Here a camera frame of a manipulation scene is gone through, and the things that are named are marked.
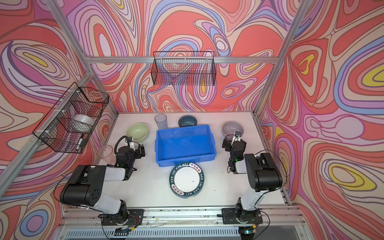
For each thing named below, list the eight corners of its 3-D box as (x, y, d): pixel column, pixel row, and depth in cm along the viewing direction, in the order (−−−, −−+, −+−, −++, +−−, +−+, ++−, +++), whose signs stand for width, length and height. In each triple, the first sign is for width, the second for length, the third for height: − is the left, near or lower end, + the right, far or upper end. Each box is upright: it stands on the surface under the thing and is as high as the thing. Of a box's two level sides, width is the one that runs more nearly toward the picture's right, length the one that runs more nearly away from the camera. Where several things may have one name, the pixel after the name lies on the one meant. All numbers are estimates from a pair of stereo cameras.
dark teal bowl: (178, 128, 111) (178, 123, 106) (179, 119, 117) (178, 114, 112) (197, 128, 111) (197, 123, 106) (196, 119, 117) (197, 114, 112)
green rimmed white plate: (168, 198, 80) (167, 196, 78) (171, 164, 93) (171, 162, 90) (204, 198, 80) (204, 196, 78) (203, 164, 93) (203, 162, 90)
